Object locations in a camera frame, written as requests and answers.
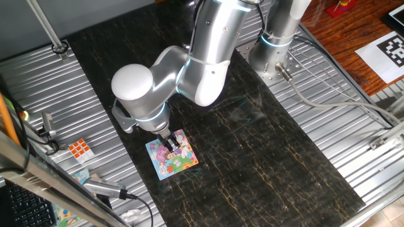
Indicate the metal angle bracket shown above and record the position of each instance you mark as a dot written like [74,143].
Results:
[383,142]

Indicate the grey metal pole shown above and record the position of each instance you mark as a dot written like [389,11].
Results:
[47,28]

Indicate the bus puzzle board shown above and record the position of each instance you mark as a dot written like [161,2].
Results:
[82,176]

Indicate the white marker paper sheet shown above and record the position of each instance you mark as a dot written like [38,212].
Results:
[375,60]

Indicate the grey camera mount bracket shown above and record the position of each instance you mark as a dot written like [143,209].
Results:
[123,119]

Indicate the brown wooden table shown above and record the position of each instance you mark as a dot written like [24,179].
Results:
[341,34]

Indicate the white crumpled object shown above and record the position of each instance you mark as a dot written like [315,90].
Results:
[131,216]

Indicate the red stacking toy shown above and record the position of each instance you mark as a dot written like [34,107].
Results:
[339,11]

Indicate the pink puzzle piece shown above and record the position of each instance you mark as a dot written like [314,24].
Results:
[164,154]

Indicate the black marble mat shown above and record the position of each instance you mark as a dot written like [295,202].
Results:
[252,157]

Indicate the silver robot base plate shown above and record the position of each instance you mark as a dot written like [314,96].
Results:
[293,67]

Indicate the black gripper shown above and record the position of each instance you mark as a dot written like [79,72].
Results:
[164,135]

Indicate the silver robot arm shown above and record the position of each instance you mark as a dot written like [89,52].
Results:
[214,47]

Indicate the silver camera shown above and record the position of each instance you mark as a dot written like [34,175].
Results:
[104,187]

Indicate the Rubik's cube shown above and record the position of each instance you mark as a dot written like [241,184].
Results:
[80,151]

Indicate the orange pole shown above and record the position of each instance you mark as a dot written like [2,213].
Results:
[8,123]

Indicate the butterfly puzzle board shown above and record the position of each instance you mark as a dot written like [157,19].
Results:
[180,164]

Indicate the black keyboard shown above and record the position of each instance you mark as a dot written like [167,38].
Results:
[28,208]

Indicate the aluminium frame beam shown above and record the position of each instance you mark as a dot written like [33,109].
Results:
[47,186]

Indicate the small wooden block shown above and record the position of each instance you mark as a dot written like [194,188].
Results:
[95,176]

